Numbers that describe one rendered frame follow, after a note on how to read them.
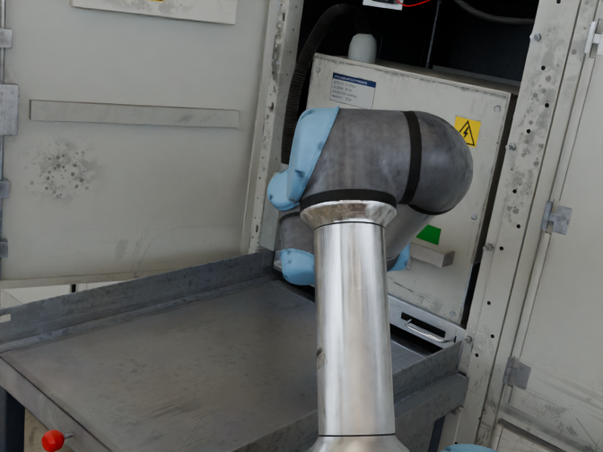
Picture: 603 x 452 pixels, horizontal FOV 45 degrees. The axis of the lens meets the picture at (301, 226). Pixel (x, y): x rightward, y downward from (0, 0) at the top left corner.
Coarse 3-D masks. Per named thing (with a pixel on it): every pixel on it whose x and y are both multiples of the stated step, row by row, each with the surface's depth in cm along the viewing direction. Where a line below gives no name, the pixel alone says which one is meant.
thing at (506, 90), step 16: (368, 64) 156; (384, 64) 166; (400, 64) 173; (432, 80) 146; (448, 80) 143; (464, 80) 154; (480, 80) 160; (512, 96) 136; (512, 112) 138; (496, 160) 139; (496, 176) 141; (480, 240) 144; (480, 256) 146; (464, 320) 150
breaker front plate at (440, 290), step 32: (320, 64) 164; (352, 64) 159; (320, 96) 166; (384, 96) 154; (416, 96) 149; (448, 96) 144; (480, 96) 139; (480, 128) 140; (480, 160) 141; (480, 192) 142; (448, 224) 148; (480, 224) 143; (416, 288) 155; (448, 288) 150
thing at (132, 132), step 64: (0, 0) 138; (64, 0) 145; (128, 0) 148; (192, 0) 155; (256, 0) 165; (0, 64) 141; (64, 64) 149; (128, 64) 155; (192, 64) 162; (256, 64) 170; (0, 128) 145; (64, 128) 153; (128, 128) 160; (192, 128) 167; (256, 128) 172; (0, 192) 149; (64, 192) 158; (128, 192) 165; (192, 192) 172; (0, 256) 153; (64, 256) 162; (128, 256) 170; (192, 256) 178
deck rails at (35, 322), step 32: (256, 256) 176; (96, 288) 144; (128, 288) 150; (160, 288) 157; (192, 288) 164; (224, 288) 169; (32, 320) 136; (64, 320) 141; (96, 320) 145; (0, 352) 129; (448, 352) 141; (416, 384) 135; (256, 448) 104; (288, 448) 110
